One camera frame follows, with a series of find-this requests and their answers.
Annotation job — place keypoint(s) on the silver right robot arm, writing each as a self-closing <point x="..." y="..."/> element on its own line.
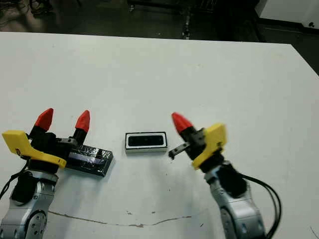
<point x="239" y="214"/>

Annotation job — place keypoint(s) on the small black knob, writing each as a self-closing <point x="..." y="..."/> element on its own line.
<point x="311" y="24"/>

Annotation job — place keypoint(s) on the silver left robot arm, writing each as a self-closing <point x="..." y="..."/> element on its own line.
<point x="32" y="224"/>

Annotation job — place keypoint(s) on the black hoist stand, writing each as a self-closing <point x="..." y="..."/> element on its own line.
<point x="187" y="30"/>

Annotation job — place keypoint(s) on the white camera box base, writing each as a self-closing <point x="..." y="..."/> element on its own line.
<point x="145" y="151"/>

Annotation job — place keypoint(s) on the black camera box lid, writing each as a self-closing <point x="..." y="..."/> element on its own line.
<point x="97" y="156"/>

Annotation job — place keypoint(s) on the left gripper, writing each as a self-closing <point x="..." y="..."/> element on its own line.
<point x="47" y="147"/>

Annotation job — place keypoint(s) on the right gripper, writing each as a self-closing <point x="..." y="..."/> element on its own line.
<point x="211" y="142"/>

